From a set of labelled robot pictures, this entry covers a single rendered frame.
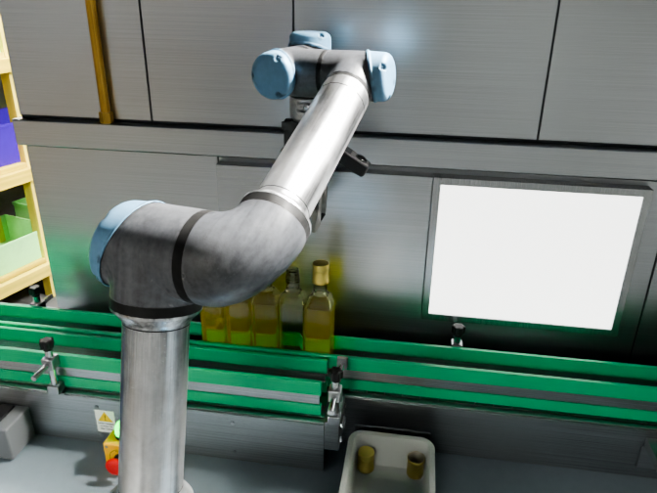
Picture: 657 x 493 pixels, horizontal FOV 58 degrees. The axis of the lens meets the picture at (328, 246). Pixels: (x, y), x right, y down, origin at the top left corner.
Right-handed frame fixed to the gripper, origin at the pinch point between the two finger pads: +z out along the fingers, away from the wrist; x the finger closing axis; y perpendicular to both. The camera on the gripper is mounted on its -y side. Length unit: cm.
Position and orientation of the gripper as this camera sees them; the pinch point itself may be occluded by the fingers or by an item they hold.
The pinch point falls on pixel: (320, 221)
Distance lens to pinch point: 117.7
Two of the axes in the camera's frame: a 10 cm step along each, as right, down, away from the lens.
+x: -1.7, 4.0, -9.0
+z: -0.1, 9.1, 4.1
